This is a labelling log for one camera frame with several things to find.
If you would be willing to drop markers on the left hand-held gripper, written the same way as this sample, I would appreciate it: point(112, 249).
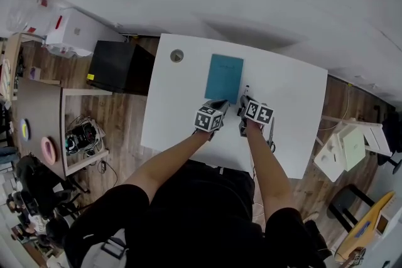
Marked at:
point(208, 119)

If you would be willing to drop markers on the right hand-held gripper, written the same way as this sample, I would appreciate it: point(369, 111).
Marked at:
point(259, 113)

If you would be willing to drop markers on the black and white marker pen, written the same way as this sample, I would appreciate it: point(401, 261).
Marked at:
point(246, 91)

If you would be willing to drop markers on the blue notebook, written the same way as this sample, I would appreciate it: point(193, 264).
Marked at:
point(224, 78)

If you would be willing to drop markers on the person's left forearm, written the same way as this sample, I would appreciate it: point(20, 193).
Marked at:
point(163, 163)

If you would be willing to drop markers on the person's right forearm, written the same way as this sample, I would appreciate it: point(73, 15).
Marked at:
point(270, 175)

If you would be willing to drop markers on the white square table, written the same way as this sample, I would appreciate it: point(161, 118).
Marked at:
point(282, 88)

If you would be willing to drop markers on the black office chair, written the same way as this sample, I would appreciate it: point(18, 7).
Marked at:
point(392, 135)
point(34, 175)

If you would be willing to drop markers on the white box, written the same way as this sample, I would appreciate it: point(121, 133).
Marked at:
point(328, 160)

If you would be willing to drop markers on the black cabinet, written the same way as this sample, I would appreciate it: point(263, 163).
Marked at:
point(116, 66)

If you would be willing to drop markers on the person's black clothing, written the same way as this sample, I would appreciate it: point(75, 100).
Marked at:
point(201, 216)

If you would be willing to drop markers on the pale green box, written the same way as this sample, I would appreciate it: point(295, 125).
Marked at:
point(354, 149)

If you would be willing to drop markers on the white wooden chair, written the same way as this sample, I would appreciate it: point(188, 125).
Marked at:
point(378, 138)

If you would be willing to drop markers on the black stool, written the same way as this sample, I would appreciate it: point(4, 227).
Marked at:
point(344, 201)

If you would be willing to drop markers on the white water dispenser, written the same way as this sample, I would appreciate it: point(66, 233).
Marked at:
point(81, 31)

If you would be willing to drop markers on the yellow round table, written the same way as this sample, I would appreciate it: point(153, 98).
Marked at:
point(367, 229)

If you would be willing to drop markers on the pink plate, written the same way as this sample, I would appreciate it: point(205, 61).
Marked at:
point(48, 150)

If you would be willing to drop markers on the brown table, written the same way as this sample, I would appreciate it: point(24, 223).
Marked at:
point(37, 103)

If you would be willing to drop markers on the white device with screen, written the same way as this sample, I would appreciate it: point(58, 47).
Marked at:
point(392, 213)

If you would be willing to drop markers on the small box with purple inside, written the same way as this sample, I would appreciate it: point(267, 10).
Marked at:
point(35, 73)

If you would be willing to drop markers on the grey bag with black buckle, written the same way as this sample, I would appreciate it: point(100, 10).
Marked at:
point(94, 254)

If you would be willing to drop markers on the blue and yellow plate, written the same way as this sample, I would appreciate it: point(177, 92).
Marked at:
point(25, 128)

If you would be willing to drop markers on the clear water jug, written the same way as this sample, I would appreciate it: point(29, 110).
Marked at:
point(31, 12)

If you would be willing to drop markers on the light wooden table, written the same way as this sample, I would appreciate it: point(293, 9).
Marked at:
point(14, 50)

